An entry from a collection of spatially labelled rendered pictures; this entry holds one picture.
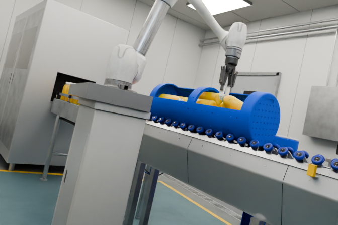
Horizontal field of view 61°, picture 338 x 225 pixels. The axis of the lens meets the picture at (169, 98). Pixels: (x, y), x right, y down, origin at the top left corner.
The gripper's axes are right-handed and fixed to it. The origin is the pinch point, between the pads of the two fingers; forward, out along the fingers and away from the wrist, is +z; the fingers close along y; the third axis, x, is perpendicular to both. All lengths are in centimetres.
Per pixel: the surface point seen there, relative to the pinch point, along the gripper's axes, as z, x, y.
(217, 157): 35.9, -11.3, -7.5
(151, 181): 72, 60, 11
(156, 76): -61, 460, 278
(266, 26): -202, 245, 369
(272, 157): 28.0, -40.0, -5.2
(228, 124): 17.9, -12.9, -6.4
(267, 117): 9.5, -25.9, 7.2
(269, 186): 41, -42, -6
